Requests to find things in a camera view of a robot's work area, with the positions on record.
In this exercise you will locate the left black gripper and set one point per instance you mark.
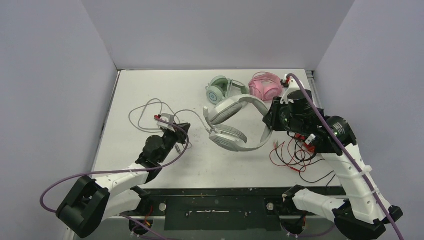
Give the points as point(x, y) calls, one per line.
point(180, 134)

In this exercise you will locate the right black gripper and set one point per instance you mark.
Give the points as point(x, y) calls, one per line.
point(274, 114)

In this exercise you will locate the pink cat-ear headphones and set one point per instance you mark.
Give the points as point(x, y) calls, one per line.
point(265, 86)

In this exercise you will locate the mint green headphones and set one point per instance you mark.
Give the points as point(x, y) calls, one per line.
point(220, 87)

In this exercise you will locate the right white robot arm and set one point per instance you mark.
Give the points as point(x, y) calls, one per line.
point(364, 214)

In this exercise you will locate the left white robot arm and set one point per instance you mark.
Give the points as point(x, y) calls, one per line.
point(92, 200)

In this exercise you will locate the red and black headphones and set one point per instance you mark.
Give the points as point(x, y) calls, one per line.
point(296, 155)

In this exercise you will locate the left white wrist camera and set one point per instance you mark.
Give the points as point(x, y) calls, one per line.
point(165, 121)

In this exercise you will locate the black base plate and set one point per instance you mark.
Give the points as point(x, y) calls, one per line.
point(215, 209)

